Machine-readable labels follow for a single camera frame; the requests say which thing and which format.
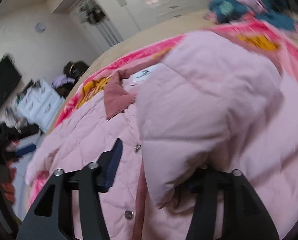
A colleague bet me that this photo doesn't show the pink quilted jacket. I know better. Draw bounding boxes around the pink quilted jacket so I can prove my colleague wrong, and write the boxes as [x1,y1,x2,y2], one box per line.
[26,31,298,239]

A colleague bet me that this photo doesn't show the purple clothes pile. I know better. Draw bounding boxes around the purple clothes pile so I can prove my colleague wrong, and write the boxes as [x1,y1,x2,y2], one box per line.
[51,74,75,89]

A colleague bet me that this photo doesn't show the white drawer cabinet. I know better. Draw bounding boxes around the white drawer cabinet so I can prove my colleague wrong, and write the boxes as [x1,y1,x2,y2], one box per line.
[14,79,65,133]

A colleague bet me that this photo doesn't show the black flat television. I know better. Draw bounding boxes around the black flat television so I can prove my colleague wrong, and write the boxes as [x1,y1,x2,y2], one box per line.
[0,55,22,108]

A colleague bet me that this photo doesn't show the black bag on floor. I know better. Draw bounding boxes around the black bag on floor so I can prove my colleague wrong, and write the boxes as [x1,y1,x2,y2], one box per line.
[63,61,89,79]

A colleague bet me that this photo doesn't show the beige bed cover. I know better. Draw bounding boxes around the beige bed cover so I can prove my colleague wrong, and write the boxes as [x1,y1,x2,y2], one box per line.
[56,8,215,111]

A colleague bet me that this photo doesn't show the hanging bags on door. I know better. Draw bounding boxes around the hanging bags on door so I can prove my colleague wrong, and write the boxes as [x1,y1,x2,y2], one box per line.
[78,0,106,25]

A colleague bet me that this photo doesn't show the white wardrobe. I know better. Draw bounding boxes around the white wardrobe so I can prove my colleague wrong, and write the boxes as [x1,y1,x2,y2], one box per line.
[96,0,208,40]

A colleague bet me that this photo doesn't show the pink cartoon bear blanket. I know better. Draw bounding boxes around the pink cartoon bear blanket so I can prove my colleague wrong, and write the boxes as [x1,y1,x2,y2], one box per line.
[26,17,298,205]

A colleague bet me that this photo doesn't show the blue flamingo print quilt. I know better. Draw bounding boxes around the blue flamingo print quilt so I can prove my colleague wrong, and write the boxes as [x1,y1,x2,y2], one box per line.
[204,0,298,33]

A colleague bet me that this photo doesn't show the round wall clock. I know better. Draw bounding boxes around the round wall clock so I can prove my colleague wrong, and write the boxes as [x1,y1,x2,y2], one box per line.
[35,22,46,33]

